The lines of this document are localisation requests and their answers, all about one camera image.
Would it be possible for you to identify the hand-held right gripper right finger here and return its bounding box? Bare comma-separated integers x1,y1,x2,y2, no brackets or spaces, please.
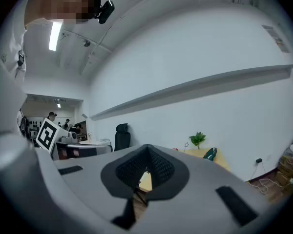
134,144,272,234

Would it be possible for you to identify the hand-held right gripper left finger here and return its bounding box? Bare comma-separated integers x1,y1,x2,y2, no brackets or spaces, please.
36,144,150,234

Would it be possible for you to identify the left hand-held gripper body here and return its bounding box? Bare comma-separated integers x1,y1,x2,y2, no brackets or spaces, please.
36,117,79,160

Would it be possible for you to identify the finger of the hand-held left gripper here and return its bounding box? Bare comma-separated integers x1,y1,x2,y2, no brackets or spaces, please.
63,143,113,158

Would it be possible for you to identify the white desk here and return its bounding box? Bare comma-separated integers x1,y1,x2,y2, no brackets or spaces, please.
79,137,112,146

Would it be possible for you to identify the black office chair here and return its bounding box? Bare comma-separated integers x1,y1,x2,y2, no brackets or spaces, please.
114,123,131,152

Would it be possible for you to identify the light wooden table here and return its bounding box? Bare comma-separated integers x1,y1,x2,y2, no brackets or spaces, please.
138,148,231,192

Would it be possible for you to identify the green pouch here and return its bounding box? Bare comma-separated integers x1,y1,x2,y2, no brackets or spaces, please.
203,147,218,161

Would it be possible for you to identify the green potted plant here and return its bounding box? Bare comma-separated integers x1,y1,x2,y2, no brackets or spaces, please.
188,131,207,150

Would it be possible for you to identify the cardboard box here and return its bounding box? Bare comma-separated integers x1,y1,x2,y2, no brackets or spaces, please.
275,155,293,195

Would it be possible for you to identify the person's white shirt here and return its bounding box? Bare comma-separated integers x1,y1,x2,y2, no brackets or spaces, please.
0,0,29,137

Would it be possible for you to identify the ceiling light bar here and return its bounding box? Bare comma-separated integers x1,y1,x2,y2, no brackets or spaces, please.
48,21,63,52

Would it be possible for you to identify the person's head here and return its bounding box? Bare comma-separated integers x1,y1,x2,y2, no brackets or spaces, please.
24,0,102,25

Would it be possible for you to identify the white cable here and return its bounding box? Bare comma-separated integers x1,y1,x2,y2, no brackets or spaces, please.
249,163,293,195

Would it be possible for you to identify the black head-mounted camera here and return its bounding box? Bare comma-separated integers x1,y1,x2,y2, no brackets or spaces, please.
92,0,115,25

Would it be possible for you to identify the wall poster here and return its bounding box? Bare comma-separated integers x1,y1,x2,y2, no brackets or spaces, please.
261,24,291,54

